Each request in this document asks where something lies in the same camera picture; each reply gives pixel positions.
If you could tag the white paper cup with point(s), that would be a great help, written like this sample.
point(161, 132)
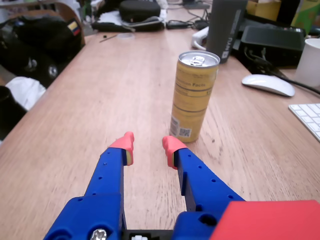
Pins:
point(310, 62)

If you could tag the grey NYU tumbler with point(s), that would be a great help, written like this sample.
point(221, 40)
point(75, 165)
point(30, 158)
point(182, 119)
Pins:
point(222, 30)

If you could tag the crumpled white bag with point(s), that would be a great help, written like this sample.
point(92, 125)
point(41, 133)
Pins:
point(163, 10)

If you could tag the black box device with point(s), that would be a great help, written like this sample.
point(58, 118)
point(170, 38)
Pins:
point(272, 42)

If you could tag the red camera mount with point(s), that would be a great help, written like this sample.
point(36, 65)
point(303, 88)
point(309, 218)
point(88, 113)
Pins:
point(270, 222)

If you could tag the black headphone case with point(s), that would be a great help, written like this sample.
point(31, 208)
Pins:
point(138, 10)

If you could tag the yellow green box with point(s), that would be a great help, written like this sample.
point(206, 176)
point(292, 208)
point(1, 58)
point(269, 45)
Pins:
point(305, 17)

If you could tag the yellow energy drink can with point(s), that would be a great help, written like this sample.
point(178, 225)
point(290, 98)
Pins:
point(190, 100)

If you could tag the white keyboard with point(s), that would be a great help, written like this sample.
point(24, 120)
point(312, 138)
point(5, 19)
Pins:
point(308, 116)

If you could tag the black pen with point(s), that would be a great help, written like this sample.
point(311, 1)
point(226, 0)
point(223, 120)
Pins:
point(108, 38)

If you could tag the white computer mouse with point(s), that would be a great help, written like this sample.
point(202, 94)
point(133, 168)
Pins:
point(267, 83)

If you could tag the flat black pouch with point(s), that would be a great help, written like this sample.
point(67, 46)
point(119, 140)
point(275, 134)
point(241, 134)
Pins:
point(110, 26)

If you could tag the yellow cardboard box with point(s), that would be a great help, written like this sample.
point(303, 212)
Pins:
point(265, 10)

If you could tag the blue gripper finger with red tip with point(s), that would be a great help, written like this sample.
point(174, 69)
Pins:
point(107, 180)
point(200, 180)

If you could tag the white plastic bag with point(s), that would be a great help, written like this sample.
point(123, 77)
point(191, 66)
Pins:
point(25, 91)

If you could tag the black backpack with flag patch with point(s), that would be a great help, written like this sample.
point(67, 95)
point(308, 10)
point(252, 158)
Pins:
point(37, 42)

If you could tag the black charger brick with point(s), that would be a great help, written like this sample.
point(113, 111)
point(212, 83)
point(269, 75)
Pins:
point(176, 24)

